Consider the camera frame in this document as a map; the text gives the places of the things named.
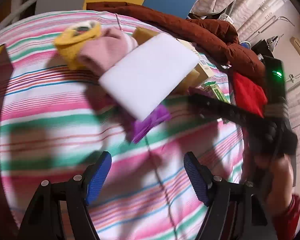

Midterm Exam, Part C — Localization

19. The cream small carton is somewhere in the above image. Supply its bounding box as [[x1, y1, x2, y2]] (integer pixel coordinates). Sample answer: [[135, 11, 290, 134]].
[[178, 38, 214, 87]]

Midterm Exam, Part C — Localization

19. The purple snack packet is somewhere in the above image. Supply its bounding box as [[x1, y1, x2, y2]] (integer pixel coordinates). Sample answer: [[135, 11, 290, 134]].
[[124, 105, 171, 144]]

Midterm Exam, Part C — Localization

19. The white foam block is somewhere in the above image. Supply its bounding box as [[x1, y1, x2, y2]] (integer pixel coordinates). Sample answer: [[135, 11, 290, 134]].
[[99, 33, 199, 121]]

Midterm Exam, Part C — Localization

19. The tan sponge block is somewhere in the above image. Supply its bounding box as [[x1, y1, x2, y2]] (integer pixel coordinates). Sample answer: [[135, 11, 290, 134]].
[[132, 27, 200, 94]]

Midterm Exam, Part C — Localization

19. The pink knitted sock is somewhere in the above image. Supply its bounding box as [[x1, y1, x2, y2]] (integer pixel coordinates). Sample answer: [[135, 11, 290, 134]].
[[77, 28, 138, 76]]

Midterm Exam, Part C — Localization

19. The yellow knitted sock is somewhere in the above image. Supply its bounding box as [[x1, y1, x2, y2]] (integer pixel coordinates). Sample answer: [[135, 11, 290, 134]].
[[54, 20, 101, 70]]

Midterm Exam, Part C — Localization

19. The person's right hand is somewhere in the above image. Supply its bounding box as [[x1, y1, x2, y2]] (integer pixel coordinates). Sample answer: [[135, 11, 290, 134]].
[[254, 154, 294, 216]]

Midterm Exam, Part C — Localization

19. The red cloth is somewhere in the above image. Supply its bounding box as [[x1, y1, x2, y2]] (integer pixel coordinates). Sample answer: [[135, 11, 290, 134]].
[[232, 72, 268, 117]]

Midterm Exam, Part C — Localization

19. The striped pink green tablecloth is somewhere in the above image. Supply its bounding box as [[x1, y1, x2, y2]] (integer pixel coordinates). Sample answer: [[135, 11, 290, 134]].
[[0, 11, 244, 239]]

